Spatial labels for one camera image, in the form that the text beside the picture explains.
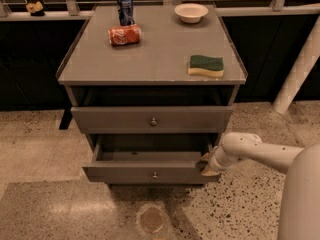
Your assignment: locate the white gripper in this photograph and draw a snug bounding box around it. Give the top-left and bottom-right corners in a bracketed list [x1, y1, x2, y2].
[199, 145, 240, 177]

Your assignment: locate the grey drawer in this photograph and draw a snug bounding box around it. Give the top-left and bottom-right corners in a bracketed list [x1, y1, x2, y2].
[71, 106, 232, 134]
[83, 134, 217, 185]

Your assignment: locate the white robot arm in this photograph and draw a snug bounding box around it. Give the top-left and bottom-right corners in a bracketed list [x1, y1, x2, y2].
[202, 132, 320, 240]

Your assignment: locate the grey drawer cabinet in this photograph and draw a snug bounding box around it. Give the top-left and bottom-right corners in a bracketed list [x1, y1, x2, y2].
[55, 3, 249, 187]

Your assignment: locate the grey top drawer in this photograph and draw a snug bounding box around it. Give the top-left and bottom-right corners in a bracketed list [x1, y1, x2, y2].
[71, 106, 232, 134]

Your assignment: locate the green yellow sponge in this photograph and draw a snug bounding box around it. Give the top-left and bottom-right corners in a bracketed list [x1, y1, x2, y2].
[188, 55, 224, 78]

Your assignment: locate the white diagonal pole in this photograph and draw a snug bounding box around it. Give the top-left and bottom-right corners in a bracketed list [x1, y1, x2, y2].
[273, 16, 320, 114]

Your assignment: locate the white bowl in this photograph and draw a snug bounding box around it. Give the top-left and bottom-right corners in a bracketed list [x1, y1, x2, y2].
[174, 3, 208, 24]

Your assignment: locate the orange soda can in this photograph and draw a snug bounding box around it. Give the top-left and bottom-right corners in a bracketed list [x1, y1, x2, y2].
[108, 24, 141, 46]

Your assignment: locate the blue soda can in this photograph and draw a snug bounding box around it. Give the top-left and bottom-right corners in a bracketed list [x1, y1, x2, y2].
[117, 0, 134, 26]

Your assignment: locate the metal window railing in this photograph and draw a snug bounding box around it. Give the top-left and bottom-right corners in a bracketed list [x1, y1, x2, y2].
[0, 0, 320, 22]

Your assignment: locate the small object on ledge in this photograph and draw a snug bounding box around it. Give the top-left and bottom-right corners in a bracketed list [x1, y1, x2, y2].
[26, 1, 45, 16]

